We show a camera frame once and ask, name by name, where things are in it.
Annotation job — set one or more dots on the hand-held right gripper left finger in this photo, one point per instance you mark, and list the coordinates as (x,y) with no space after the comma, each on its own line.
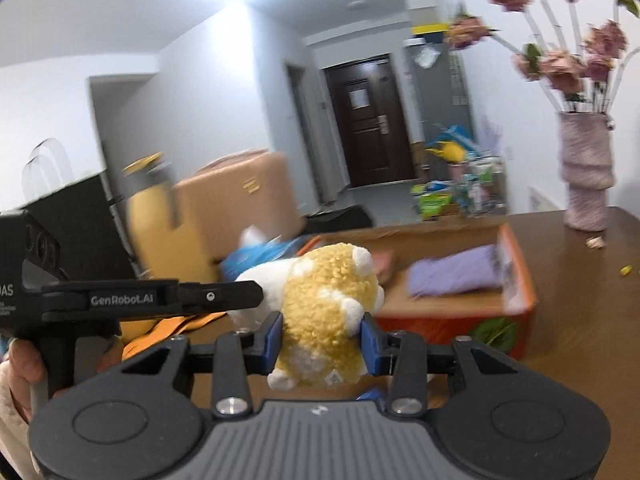
(273,342)

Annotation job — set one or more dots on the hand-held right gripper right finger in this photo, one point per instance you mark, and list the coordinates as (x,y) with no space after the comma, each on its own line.
(369,345)

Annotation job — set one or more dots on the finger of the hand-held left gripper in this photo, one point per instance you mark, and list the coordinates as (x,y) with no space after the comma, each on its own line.
(165,300)

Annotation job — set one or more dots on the yellow and white plush dog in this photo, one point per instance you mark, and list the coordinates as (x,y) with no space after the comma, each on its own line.
(320,300)

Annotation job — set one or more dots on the orange cardboard box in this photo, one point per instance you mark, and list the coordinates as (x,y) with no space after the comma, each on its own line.
(440,325)

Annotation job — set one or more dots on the purple cloth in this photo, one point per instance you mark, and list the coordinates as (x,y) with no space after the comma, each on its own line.
(450,275)

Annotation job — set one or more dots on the person's left forearm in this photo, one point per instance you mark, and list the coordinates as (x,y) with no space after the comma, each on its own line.
(12,425)

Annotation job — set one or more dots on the person's left hand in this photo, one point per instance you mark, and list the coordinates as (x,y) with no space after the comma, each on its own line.
(25,365)

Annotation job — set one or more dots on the orange headband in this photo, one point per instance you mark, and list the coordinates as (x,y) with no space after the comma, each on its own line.
(172,325)

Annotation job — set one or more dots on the blue packet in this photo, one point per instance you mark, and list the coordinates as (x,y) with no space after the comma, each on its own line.
(371,394)

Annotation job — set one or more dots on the yellow thermos jug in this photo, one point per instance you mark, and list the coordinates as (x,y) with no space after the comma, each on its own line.
(150,230)

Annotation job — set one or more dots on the blue tissue pack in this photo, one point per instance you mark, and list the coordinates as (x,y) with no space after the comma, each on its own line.
(250,257)

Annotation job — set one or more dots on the black paper bag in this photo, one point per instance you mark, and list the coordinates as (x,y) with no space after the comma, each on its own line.
(90,220)

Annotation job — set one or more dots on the peach suitcase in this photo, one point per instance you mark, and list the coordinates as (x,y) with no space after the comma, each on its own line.
(235,200)

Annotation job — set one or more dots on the green packet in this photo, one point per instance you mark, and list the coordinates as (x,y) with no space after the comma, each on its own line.
(432,202)

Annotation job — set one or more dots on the rack with bottles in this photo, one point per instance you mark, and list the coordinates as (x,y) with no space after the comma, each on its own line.
(477,187)

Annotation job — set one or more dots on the brown cardboard carton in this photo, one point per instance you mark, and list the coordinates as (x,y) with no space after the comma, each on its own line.
(420,160)

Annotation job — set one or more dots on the dark brown entrance door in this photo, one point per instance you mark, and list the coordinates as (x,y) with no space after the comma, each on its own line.
(370,150)

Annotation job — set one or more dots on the yellow watering can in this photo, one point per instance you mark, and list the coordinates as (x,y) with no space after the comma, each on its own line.
(447,151)

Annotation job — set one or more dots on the blue plastic item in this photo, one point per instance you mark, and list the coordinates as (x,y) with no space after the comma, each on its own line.
(457,135)

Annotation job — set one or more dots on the white paper notice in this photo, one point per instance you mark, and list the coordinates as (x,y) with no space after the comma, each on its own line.
(359,99)

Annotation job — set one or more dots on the fallen petal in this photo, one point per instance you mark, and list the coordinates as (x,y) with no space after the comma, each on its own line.
(595,242)

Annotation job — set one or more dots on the grey refrigerator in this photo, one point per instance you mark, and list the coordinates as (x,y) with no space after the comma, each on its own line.
(440,95)

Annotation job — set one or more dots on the pink textured vase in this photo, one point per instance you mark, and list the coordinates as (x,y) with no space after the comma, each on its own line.
(587,175)

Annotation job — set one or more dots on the white paper sheet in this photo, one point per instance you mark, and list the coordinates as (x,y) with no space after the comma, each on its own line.
(426,55)

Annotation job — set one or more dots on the yellow box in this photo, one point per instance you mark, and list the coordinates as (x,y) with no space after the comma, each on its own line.
(430,28)

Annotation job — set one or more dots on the bunch of dried pink roses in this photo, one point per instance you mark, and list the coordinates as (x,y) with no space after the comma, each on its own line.
(560,65)

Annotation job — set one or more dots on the interior door frame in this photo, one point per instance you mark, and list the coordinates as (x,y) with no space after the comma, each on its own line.
(302,130)

